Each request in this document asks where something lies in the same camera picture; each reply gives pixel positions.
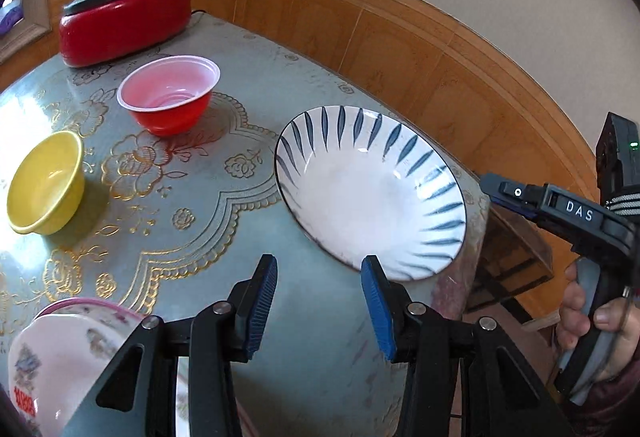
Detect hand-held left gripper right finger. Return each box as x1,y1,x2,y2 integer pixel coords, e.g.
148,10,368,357
361,255,568,437

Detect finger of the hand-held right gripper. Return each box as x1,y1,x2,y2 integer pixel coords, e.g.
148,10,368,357
479,172,549,221

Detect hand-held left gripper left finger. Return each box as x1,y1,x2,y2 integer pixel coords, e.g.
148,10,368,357
60,254,278,437

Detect blue striped ceramic bowl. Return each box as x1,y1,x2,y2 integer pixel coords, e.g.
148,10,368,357
273,105,468,282

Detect white floral bowl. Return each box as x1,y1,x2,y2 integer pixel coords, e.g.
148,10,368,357
32,296,193,437

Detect red plastic bowl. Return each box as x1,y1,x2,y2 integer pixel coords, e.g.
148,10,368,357
117,56,221,137

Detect yellow plastic bowl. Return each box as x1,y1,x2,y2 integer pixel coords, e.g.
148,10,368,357
6,130,86,236

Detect person's right forearm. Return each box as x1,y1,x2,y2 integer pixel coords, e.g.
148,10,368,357
565,357,640,437

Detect person's right hand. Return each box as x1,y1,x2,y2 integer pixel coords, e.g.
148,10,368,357
556,262,640,384

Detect wooden stool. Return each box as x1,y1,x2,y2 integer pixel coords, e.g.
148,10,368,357
465,206,557,324

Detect floral green tablecloth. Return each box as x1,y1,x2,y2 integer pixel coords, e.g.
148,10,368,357
0,12,493,437

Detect red electric cooking pot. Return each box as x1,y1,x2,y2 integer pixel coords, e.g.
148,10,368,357
59,0,193,68

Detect purple item on windowsill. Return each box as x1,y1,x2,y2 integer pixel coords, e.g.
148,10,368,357
0,0,24,36

